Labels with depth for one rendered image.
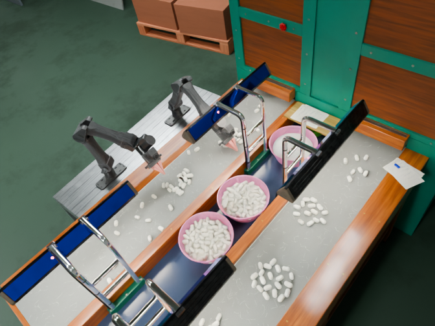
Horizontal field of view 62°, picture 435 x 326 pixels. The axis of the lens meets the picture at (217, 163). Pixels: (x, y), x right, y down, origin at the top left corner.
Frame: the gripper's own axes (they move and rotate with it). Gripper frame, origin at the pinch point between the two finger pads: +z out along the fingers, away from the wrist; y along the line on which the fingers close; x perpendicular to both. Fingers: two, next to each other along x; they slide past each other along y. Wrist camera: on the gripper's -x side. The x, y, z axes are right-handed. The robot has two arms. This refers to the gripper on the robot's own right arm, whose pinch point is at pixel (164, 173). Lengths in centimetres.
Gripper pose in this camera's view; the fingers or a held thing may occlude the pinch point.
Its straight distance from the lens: 196.6
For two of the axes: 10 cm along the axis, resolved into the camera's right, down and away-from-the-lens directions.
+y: 6.6, -6.4, 4.0
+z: 6.5, 7.5, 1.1
